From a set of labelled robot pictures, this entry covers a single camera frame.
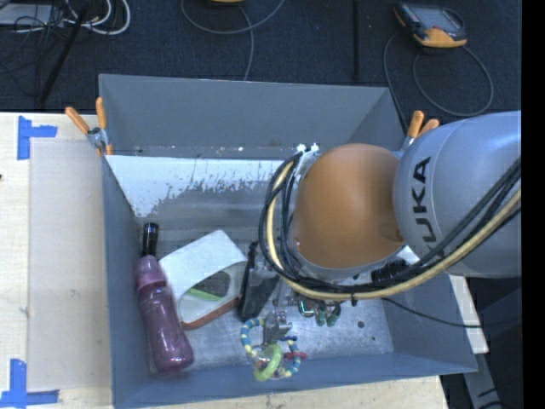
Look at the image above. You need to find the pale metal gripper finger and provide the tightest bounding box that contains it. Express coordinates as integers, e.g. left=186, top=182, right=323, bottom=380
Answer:
left=262, top=312, right=279, bottom=347
left=276, top=310, right=295, bottom=342

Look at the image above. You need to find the pink plastic baby bottle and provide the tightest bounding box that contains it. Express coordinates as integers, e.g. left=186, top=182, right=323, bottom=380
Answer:
left=133, top=254, right=196, bottom=375

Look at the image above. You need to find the white box with clear window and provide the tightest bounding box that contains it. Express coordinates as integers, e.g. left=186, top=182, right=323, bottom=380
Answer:
left=158, top=228, right=250, bottom=331

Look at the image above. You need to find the grey metal bin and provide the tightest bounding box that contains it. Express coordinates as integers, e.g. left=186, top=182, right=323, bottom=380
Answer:
left=98, top=73, right=479, bottom=409

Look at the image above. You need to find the multicoloured ring rattle toy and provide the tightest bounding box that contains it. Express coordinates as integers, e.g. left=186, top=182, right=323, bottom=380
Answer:
left=239, top=317, right=309, bottom=383

